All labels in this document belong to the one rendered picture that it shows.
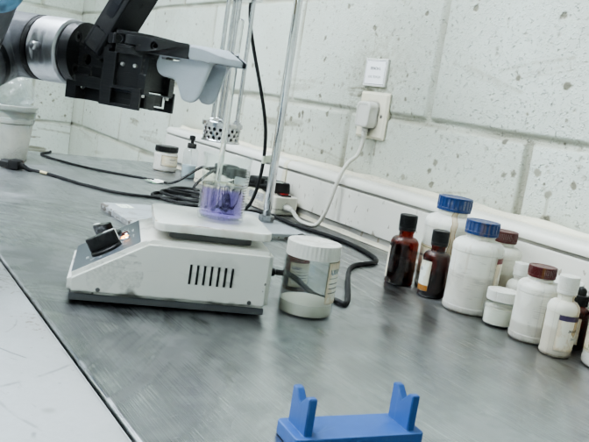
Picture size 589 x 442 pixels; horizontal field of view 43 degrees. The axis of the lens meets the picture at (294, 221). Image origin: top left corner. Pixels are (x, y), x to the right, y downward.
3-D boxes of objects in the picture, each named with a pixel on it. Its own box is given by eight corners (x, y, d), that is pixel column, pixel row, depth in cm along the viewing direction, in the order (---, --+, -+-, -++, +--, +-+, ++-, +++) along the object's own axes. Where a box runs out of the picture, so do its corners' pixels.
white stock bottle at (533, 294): (511, 341, 82) (526, 266, 81) (503, 329, 87) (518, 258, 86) (555, 349, 82) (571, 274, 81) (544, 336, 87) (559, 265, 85)
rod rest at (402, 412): (294, 455, 48) (302, 402, 47) (273, 431, 51) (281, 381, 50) (422, 446, 52) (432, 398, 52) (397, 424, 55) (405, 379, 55)
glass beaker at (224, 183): (202, 216, 83) (212, 144, 82) (249, 224, 82) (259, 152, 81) (185, 223, 77) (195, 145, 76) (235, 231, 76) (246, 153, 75)
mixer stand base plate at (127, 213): (138, 233, 109) (139, 226, 109) (98, 207, 126) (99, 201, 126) (308, 240, 125) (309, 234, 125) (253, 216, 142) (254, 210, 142)
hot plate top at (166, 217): (153, 230, 73) (154, 221, 73) (150, 210, 85) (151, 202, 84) (273, 243, 76) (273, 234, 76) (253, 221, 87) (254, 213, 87)
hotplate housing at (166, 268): (63, 302, 72) (72, 222, 71) (73, 269, 84) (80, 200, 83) (286, 321, 77) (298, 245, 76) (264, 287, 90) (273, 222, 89)
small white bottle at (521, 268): (508, 324, 90) (520, 265, 89) (494, 316, 93) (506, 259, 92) (528, 324, 91) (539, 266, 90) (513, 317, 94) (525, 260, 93)
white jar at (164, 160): (147, 167, 194) (150, 143, 193) (166, 168, 199) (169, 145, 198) (162, 172, 190) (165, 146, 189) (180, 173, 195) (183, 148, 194)
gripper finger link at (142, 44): (203, 64, 80) (136, 54, 83) (205, 47, 79) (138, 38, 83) (180, 60, 75) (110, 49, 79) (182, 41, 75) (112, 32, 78)
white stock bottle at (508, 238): (511, 302, 102) (525, 231, 100) (512, 312, 96) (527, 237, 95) (470, 295, 103) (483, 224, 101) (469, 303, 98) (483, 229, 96)
